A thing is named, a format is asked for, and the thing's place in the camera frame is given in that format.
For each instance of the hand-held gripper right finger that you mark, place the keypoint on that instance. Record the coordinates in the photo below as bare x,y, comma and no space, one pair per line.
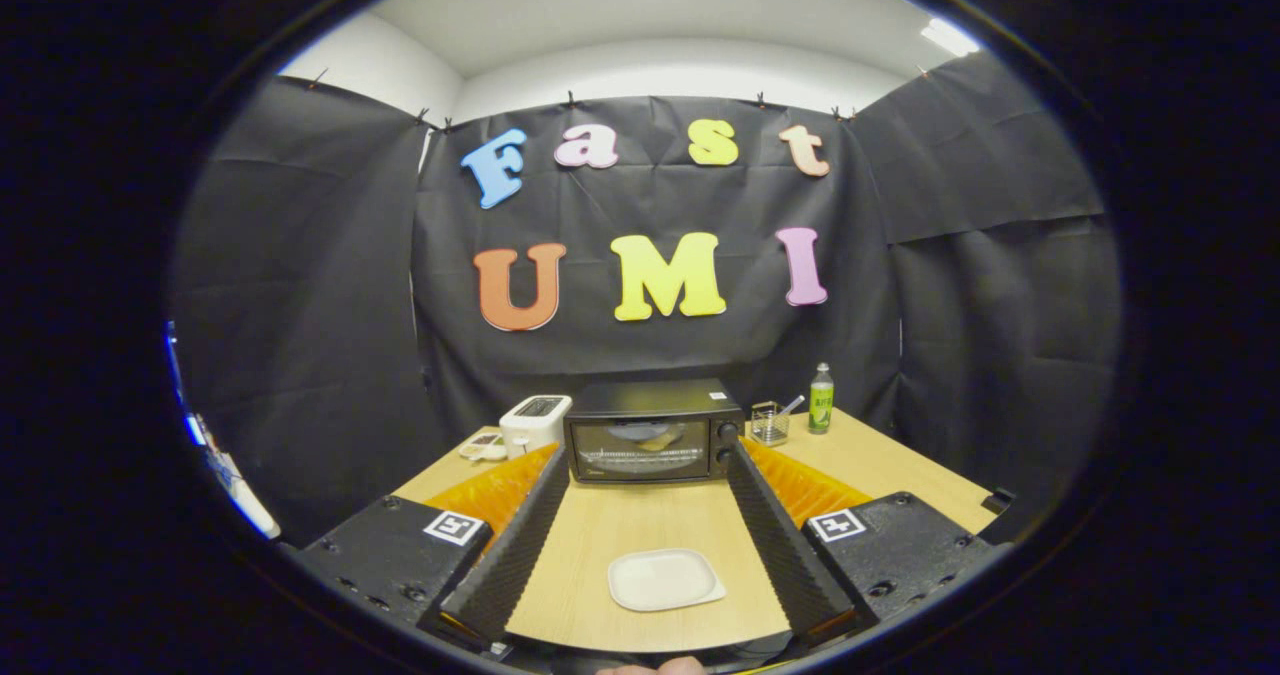
780,545

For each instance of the small ceiling light panel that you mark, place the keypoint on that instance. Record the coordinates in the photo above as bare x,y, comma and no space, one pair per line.
950,37

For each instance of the white utensil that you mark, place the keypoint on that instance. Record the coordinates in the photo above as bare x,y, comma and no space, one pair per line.
793,405

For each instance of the white rectangular plate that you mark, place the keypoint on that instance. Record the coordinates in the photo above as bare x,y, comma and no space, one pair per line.
665,580

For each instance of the small white timer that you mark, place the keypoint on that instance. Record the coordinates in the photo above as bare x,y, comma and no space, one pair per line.
483,446

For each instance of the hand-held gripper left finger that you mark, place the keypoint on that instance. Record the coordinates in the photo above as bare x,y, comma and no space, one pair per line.
515,555

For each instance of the green drink bottle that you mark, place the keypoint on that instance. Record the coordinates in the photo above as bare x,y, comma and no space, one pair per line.
821,405

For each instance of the white slot toaster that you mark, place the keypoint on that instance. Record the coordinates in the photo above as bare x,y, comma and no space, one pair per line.
532,425

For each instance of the black toaster oven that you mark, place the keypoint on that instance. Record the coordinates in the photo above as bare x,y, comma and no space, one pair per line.
650,400

